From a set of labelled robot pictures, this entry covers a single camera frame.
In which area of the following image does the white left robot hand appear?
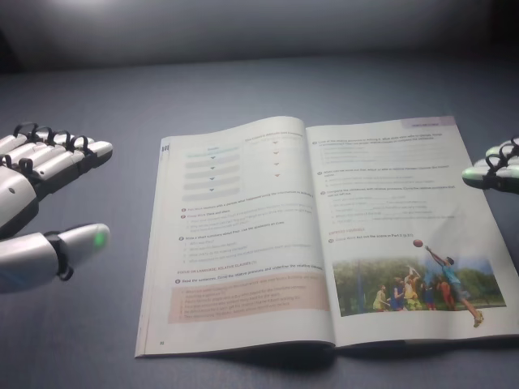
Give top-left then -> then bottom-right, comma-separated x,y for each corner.
0,122 -> 114,296

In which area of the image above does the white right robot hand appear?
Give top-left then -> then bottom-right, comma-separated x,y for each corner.
461,135 -> 519,195

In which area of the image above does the textbook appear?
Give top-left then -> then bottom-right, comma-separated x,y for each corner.
134,115 -> 519,360

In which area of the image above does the grey table cloth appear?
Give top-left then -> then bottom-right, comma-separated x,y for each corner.
0,54 -> 519,389

